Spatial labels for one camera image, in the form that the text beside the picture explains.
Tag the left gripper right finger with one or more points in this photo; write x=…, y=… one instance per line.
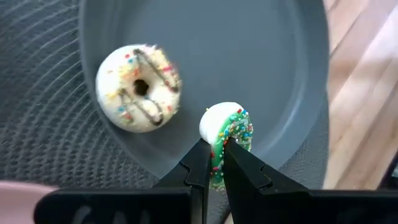
x=245, y=180

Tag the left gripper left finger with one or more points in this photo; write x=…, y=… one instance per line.
x=192, y=174

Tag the small green frosted donut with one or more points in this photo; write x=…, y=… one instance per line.
x=217, y=121

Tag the dark grey plate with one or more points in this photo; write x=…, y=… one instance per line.
x=233, y=46

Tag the pink plate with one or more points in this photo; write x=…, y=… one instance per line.
x=15, y=202

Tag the round grey woven placemat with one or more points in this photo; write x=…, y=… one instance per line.
x=37, y=93

